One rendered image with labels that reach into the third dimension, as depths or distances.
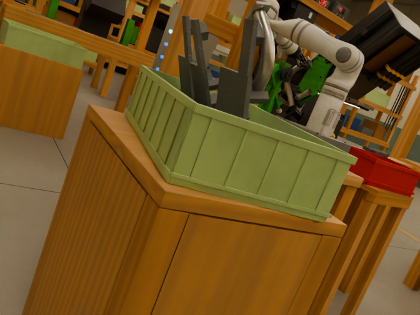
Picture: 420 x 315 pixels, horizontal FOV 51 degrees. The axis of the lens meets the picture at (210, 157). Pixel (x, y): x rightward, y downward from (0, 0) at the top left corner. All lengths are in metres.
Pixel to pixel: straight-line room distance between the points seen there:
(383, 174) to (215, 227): 1.24
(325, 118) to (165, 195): 0.93
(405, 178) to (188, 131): 1.45
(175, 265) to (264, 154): 0.29
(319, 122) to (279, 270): 0.71
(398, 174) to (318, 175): 1.12
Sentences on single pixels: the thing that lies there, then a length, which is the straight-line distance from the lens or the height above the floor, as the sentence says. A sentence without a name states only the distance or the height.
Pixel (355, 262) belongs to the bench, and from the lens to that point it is 3.01.
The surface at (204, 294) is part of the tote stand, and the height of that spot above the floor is 0.57.
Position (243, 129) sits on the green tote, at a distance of 0.91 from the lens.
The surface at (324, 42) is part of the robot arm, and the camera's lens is 1.70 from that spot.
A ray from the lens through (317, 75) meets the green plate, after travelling 2.37.
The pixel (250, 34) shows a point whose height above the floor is 1.13.
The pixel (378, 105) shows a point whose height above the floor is 1.41.
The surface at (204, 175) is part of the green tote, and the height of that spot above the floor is 0.83.
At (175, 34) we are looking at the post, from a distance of 2.24.
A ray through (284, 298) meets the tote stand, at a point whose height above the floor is 0.57.
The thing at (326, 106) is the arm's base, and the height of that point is 1.04.
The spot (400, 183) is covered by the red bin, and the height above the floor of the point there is 0.85.
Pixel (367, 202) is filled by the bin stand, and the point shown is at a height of 0.74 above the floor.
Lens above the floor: 1.04
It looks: 11 degrees down
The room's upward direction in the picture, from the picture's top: 21 degrees clockwise
